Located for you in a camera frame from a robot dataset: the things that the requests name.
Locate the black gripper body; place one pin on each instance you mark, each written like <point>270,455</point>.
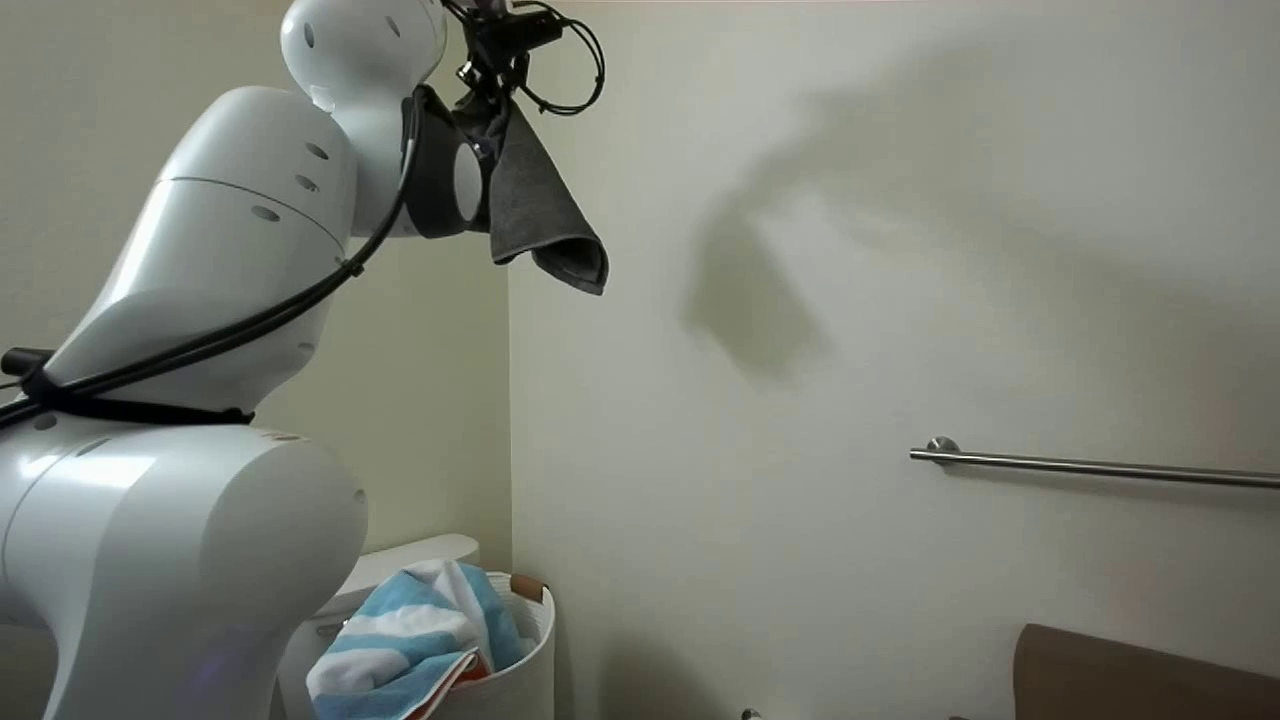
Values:
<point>501,32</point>

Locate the grey towel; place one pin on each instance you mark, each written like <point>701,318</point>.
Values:
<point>545,223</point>

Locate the blue white striped towel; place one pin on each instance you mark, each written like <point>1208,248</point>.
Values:
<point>403,642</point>

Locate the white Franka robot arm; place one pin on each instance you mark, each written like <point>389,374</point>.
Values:
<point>225,266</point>

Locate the chrome towel bar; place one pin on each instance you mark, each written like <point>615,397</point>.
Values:
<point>1104,465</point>

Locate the brown armchair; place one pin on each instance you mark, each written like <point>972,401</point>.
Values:
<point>1147,680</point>

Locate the black camera on stand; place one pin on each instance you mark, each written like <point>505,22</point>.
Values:
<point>26,356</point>

